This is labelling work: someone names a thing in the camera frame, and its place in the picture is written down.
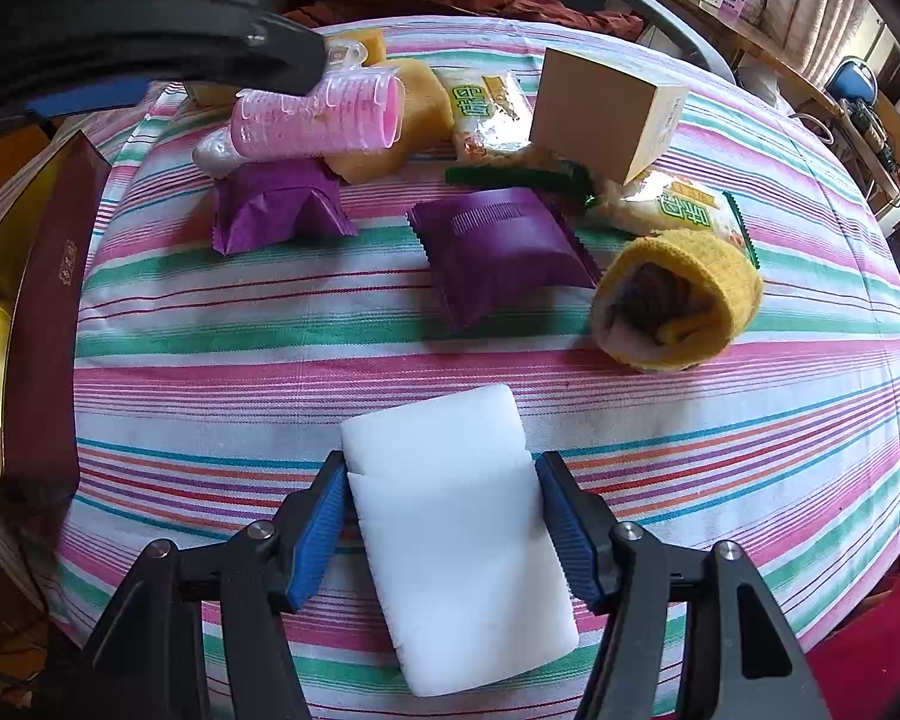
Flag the dark red gold-lined box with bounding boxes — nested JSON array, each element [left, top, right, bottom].
[[0, 120, 113, 541]]

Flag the white sponge block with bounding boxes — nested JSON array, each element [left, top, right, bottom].
[[340, 382, 580, 698]]

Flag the clear plastic bag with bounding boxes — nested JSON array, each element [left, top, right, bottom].
[[192, 124, 248, 179]]

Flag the clear plastic cup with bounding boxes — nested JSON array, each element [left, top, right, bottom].
[[322, 41, 368, 72]]

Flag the blue office chair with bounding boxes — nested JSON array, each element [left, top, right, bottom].
[[825, 56, 882, 106]]

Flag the striped curtain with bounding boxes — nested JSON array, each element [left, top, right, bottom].
[[765, 0, 890, 83]]

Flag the yellow knit sock roll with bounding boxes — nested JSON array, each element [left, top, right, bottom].
[[590, 229, 764, 374]]

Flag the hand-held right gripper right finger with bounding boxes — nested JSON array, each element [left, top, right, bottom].
[[534, 450, 833, 720]]

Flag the wooden side desk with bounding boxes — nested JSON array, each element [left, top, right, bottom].
[[630, 0, 900, 218]]

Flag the yellow sponge wedge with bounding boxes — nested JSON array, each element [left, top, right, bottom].
[[322, 60, 457, 185]]

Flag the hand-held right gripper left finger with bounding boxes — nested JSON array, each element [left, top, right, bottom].
[[75, 450, 353, 720]]

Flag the white green-edged snack packet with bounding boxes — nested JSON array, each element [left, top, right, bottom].
[[585, 169, 762, 271], [431, 67, 597, 203]]

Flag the beige cardboard box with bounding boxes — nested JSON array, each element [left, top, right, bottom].
[[529, 47, 691, 186]]

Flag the purple packet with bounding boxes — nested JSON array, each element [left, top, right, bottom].
[[211, 159, 357, 256], [406, 187, 602, 332]]

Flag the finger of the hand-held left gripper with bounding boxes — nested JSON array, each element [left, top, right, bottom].
[[120, 0, 328, 95]]

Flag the pink plastic cup stack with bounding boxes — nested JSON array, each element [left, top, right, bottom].
[[230, 64, 406, 164]]

